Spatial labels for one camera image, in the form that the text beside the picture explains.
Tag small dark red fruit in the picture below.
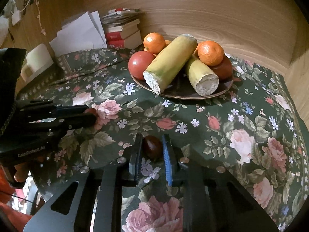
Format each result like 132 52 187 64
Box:
144 135 163 160

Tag short yellow banana piece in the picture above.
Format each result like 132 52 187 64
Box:
186 55 219 96

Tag long yellow banana piece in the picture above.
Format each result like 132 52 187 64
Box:
143 34 197 95

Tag red tomato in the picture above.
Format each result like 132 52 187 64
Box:
128 51 155 80

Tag left orange sleeve forearm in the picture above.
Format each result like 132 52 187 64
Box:
0 169 35 232

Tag left hand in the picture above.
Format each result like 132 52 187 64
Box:
13 156 49 183

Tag white mug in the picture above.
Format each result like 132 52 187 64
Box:
21 43 53 83

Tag dark round wooden plate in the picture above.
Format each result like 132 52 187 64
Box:
130 72 234 100

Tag dark floral tablecloth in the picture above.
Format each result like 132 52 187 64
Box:
19 49 308 231

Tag white paper sheets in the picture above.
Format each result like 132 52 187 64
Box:
49 11 107 57

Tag large orange with stem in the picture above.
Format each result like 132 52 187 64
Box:
210 55 233 80

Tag small orange at right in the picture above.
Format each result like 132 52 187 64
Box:
197 40 225 67

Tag round orange at back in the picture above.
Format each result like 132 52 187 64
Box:
144 40 171 55

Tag small orange under gripper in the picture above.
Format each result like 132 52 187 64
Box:
143 32 166 55

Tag stack of books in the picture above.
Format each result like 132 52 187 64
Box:
101 9 143 49

